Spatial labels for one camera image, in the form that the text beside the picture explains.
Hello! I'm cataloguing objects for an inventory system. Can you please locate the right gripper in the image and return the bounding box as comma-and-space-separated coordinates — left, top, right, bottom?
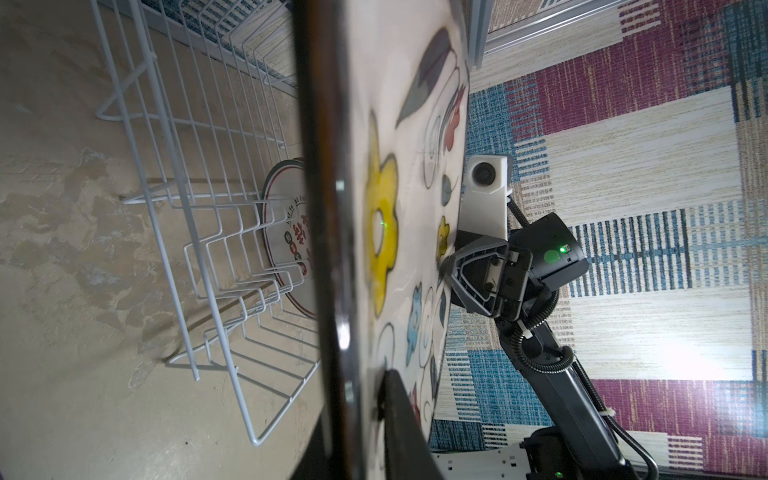
440, 213, 590, 321

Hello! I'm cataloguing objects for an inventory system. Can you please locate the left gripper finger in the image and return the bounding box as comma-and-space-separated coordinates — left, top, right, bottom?
378, 369, 443, 480

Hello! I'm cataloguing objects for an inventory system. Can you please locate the white round plate one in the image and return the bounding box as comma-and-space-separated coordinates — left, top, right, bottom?
262, 159, 317, 319

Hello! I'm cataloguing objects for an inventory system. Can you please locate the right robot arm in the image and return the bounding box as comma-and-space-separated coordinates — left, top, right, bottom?
440, 213, 659, 479

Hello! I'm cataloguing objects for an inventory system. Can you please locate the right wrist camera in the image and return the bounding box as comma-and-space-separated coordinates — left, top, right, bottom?
458, 155, 509, 240

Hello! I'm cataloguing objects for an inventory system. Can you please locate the white wire dish rack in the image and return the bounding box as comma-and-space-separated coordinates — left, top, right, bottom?
91, 1, 320, 446

